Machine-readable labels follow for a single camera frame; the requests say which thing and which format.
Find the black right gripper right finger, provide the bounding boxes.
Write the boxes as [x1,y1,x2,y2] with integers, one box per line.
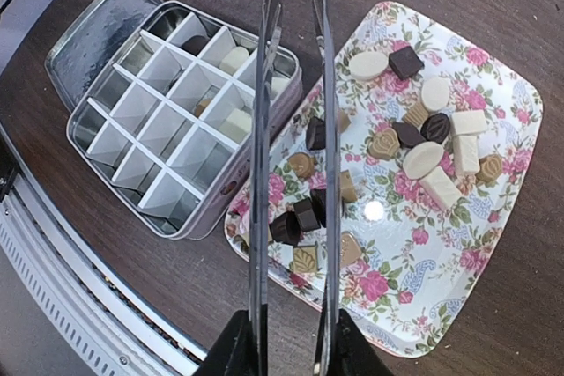
[315,309,392,376]

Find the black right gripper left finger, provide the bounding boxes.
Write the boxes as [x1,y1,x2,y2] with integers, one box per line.
[193,308,268,376]

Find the metal tongs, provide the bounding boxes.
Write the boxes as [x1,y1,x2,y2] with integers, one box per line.
[246,0,345,376]

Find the white bar chocolate second row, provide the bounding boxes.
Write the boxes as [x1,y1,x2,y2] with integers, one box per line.
[219,108,252,144]

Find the pink tin box with dividers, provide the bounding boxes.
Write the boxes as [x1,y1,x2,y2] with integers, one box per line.
[65,0,304,240]

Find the tan chocolate second row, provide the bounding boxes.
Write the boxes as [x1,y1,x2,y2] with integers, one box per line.
[194,99,212,117]

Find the white heart chocolate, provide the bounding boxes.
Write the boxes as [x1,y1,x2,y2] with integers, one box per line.
[219,46,249,75]

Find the pink bunny tin lid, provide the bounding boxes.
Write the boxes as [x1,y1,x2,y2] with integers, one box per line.
[45,0,163,111]

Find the tan Sweet chocolate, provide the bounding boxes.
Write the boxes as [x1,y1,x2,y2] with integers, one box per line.
[340,231,362,268]

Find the white oval chocolate upper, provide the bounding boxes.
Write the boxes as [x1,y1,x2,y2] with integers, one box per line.
[420,77,450,113]

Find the white oval chocolate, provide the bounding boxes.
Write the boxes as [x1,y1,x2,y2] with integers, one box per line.
[420,77,450,113]
[349,51,388,81]

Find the dark square chocolate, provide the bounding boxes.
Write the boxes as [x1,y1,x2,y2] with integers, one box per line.
[389,46,424,81]

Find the floral pink tray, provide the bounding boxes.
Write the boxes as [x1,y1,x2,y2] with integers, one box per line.
[223,0,545,358]

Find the front aluminium rail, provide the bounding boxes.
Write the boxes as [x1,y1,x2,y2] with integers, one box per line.
[1,131,206,375]

